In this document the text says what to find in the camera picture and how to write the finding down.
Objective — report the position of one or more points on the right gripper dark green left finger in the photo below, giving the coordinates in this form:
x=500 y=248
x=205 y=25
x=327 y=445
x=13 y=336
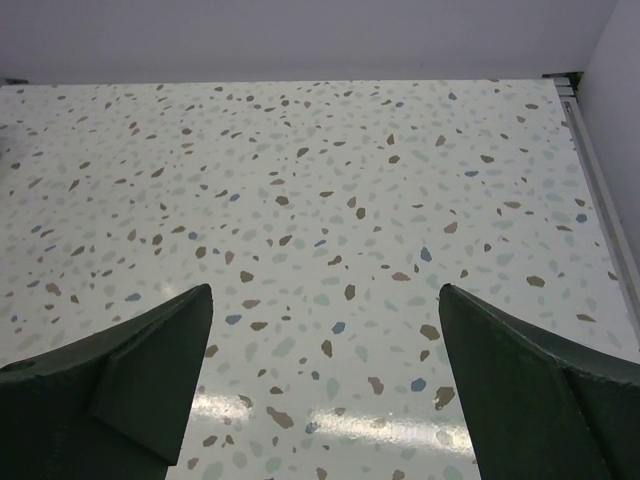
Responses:
x=114 y=405

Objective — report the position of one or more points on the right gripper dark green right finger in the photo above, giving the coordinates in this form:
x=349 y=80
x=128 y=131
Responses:
x=537 y=405

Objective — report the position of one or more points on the aluminium table frame rail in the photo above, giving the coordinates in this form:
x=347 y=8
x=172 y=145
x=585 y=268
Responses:
x=622 y=257

